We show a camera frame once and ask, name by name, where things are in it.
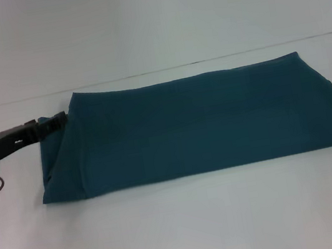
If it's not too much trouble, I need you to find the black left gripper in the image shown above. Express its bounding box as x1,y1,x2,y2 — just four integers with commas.
0,110,73,167

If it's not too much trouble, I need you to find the teal FREE print t-shirt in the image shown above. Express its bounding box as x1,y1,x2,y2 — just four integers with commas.
25,45,332,208

